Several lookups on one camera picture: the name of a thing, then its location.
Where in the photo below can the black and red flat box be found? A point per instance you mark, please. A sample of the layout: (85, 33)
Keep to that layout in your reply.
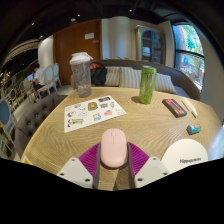
(174, 107)

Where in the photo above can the grey tufted chair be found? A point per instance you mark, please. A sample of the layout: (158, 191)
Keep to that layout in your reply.
(33, 116)

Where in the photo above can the small green blue pack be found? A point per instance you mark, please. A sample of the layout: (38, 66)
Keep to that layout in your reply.
(194, 129)

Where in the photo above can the black backpack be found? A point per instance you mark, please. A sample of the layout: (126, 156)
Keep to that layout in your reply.
(98, 75)

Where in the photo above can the striped cushion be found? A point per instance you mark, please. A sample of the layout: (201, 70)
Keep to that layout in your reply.
(130, 78)
(112, 76)
(164, 83)

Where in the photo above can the white tube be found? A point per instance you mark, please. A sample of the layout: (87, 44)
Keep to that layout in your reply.
(189, 106)

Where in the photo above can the brown wooden door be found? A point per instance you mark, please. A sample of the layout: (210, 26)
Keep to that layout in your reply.
(71, 43)

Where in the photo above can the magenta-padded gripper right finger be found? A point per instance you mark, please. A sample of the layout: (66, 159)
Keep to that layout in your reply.
(139, 160)

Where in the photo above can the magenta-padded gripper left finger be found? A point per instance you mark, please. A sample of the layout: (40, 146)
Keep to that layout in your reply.
(87, 161)

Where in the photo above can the green drink can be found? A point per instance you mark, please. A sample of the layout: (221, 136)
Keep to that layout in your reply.
(147, 85)

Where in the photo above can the group of white chairs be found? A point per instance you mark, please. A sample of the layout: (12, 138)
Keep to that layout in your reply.
(50, 76)

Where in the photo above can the white door sign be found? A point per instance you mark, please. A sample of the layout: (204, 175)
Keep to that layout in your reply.
(89, 36)

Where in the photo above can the brown curved sofa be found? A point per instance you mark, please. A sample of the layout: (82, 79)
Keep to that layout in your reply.
(180, 78)

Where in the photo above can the round white cartoon mouse pad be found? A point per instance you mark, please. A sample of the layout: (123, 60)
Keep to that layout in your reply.
(183, 155)

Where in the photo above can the glass-door cabinet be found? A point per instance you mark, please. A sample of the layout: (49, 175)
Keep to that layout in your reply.
(151, 45)

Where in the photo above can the clear shaker bottle white lid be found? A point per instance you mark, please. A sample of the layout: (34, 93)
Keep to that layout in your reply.
(81, 76)

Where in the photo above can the person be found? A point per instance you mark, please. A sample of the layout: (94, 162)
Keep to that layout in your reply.
(37, 78)

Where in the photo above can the pink computer mouse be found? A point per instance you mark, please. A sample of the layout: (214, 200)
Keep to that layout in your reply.
(113, 148)

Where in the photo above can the white sticker sheet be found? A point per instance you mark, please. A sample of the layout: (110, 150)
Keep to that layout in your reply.
(90, 113)

